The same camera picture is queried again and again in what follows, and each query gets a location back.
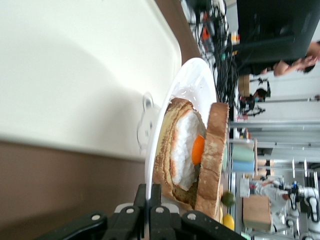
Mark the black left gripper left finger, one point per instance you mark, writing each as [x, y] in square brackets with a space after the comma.
[125, 225]

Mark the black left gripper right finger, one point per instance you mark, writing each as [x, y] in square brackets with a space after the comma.
[165, 225]

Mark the toast with fried egg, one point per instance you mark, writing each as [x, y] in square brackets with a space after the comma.
[162, 150]

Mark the fried egg toy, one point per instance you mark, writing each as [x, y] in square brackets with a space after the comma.
[182, 150]

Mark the light speckled bread slice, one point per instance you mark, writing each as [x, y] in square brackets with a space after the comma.
[212, 155]

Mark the white round plate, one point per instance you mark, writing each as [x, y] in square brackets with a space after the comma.
[197, 75]

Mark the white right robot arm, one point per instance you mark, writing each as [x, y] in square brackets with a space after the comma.
[311, 193]

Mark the yellow lemon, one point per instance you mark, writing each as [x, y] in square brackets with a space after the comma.
[228, 222]

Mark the dark green avocado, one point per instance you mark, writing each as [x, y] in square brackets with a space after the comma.
[228, 198]

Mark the mint green bowl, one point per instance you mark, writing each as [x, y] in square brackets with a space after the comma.
[225, 160]

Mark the brown cardboard box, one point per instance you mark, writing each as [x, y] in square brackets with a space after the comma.
[257, 212]

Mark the light blue cup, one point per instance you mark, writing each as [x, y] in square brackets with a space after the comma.
[242, 166]

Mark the pale green cup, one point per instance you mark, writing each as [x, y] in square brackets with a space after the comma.
[242, 153]

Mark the cream bear print tray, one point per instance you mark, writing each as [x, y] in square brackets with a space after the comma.
[75, 62]

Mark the person in black shirt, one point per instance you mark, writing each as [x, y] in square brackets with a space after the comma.
[282, 67]

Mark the black monitor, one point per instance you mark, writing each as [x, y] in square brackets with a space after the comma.
[275, 20]

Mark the aluminium frame post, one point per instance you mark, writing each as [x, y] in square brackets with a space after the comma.
[275, 125]

